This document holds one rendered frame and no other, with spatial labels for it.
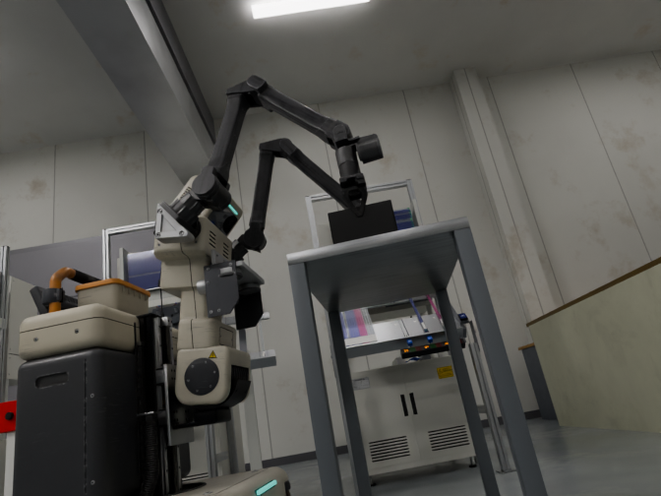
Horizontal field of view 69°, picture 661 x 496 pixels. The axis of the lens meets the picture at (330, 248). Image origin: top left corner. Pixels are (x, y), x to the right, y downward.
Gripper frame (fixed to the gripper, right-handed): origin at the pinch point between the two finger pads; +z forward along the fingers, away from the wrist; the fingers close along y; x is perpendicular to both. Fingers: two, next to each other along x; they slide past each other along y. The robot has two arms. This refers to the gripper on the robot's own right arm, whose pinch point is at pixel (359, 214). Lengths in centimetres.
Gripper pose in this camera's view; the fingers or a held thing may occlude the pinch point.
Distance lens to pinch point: 126.6
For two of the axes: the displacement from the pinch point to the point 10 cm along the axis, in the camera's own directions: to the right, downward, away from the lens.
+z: 1.9, 9.2, -3.4
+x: -9.7, 2.2, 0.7
